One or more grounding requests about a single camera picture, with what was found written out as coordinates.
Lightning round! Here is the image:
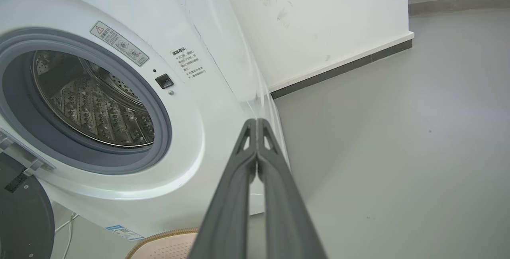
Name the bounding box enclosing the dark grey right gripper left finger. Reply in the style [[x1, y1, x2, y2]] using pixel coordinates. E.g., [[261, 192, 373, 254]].
[[189, 118, 258, 259]]

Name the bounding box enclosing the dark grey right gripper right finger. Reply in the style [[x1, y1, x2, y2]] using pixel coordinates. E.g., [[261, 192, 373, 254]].
[[257, 118, 328, 259]]

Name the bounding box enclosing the blue and white label sticker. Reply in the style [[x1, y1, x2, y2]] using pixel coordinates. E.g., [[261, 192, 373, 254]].
[[105, 224, 145, 242]]

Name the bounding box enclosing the dark washing machine door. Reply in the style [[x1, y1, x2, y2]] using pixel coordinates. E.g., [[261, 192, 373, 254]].
[[0, 151, 55, 259]]

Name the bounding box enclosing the white front-load washing machine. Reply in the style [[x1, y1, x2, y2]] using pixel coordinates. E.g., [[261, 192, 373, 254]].
[[0, 0, 292, 242]]

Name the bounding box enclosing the warning sticker with triangle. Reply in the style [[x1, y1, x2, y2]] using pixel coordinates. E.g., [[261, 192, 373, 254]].
[[89, 21, 150, 67]]

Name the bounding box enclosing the thin white cable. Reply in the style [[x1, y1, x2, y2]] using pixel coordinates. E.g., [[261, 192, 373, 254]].
[[55, 211, 80, 259]]

